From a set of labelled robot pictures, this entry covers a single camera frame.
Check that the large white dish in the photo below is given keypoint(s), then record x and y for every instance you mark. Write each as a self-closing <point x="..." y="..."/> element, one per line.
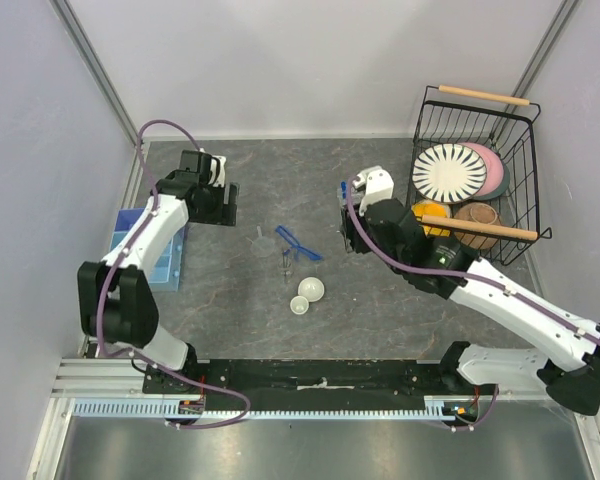
<point x="311" y="288"/>

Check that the blue compartment organizer box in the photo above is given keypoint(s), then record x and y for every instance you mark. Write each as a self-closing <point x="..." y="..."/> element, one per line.
<point x="165" y="276"/>

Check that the dark green plate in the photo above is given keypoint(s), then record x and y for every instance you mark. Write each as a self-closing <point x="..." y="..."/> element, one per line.
<point x="502" y="187"/>

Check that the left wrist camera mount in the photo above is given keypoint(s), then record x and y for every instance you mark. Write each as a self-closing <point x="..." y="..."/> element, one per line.
<point x="218" y="171"/>

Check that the yellow bowl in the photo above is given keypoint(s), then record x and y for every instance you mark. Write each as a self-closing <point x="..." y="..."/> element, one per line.
<point x="431" y="208"/>

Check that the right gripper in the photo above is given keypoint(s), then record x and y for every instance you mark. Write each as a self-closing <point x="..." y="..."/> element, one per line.
<point x="356" y="246"/>

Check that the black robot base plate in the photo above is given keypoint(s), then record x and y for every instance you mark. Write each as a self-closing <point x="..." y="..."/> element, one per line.
<point x="335" y="384"/>

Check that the black wire dish basket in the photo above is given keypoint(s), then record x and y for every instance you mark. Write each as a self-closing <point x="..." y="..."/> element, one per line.
<point x="501" y="229"/>

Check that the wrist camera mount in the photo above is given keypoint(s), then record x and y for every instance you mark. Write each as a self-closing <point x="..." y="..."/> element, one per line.
<point x="371" y="186"/>
<point x="218" y="171"/>

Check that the light blue cable duct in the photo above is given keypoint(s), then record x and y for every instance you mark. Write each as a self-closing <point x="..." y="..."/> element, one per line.
<point x="179" y="410"/>

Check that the blue safety glasses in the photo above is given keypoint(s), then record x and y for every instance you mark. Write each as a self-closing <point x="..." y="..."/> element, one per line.
<point x="295" y="247"/>

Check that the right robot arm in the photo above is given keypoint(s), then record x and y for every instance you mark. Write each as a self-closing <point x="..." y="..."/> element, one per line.
<point x="563" y="359"/>

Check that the pink plate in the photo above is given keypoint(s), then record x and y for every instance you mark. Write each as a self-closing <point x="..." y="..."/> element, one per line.
<point x="494" y="169"/>

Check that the small white dish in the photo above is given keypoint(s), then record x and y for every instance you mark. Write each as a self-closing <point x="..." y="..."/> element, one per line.
<point x="299" y="305"/>

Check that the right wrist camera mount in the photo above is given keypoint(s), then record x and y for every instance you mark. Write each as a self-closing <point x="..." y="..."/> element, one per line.
<point x="371" y="186"/>

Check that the clear test tube rack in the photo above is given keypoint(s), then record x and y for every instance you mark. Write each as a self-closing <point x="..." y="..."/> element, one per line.
<point x="347" y="229"/>

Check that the white blue striped plate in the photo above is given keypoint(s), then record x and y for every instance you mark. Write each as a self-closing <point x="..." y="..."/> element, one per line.
<point x="448" y="173"/>

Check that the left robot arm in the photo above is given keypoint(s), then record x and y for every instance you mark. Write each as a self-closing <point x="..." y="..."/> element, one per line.
<point x="116" y="303"/>

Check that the small glass beaker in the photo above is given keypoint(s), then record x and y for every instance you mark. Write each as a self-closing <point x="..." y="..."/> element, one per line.
<point x="285" y="265"/>

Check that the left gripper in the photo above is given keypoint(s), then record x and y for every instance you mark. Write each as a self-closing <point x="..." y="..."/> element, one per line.
<point x="225" y="214"/>

